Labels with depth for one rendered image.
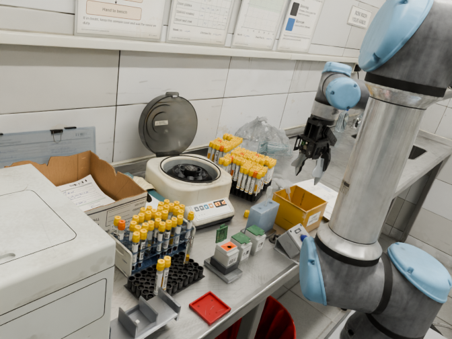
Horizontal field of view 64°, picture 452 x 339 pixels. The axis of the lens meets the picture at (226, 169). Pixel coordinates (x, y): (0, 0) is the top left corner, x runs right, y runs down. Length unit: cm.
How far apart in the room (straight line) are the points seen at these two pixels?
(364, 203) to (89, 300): 44
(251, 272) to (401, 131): 56
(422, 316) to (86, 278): 56
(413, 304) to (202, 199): 64
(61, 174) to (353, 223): 82
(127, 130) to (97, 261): 81
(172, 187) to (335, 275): 57
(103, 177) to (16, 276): 68
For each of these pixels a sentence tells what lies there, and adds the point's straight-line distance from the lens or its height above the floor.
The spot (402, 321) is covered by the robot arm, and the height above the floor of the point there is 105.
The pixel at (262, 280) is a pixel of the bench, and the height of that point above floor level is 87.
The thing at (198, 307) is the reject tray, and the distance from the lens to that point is 87.
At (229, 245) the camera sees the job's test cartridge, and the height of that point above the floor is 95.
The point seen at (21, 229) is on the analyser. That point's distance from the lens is 56.
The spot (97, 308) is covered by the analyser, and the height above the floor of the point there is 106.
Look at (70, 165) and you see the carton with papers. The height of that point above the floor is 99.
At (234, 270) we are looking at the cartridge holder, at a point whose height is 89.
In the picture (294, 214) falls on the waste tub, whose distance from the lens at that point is 116.
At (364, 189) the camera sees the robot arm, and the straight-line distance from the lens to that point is 62.
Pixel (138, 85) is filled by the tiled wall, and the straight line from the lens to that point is 127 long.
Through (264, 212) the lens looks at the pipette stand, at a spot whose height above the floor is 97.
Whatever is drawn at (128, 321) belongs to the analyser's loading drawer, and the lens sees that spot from 74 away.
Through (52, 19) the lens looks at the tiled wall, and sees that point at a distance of 109.
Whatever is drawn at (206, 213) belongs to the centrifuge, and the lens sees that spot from 111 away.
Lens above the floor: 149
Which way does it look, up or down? 24 degrees down
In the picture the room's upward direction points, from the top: 12 degrees clockwise
